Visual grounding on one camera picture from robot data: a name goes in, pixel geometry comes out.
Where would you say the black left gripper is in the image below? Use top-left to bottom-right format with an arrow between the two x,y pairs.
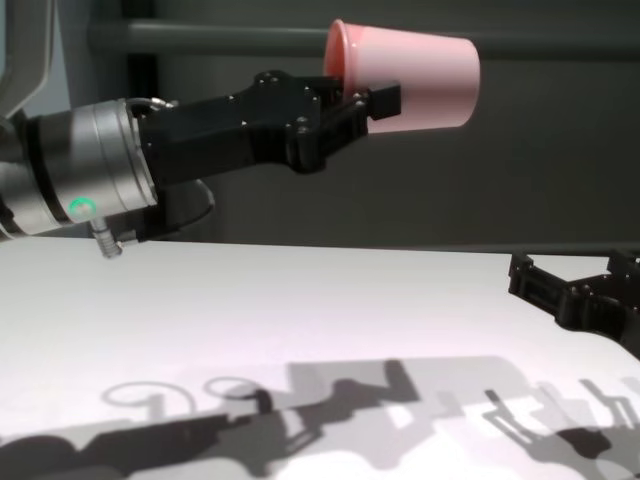
137,69 -> 347,187

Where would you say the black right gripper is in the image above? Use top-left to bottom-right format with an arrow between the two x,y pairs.
507,248 -> 640,362

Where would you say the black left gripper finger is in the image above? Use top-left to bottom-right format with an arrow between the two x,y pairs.
289,83 -> 404,176

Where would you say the pink plastic cup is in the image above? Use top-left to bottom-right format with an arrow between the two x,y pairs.
322,18 -> 482,137

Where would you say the grey railing bar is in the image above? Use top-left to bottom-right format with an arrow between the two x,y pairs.
89,18 -> 640,51

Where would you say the dark vertical post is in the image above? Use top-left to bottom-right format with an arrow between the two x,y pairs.
127,49 -> 160,114

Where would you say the grey rounded frame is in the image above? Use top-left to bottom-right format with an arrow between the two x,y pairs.
0,0 -> 57,122

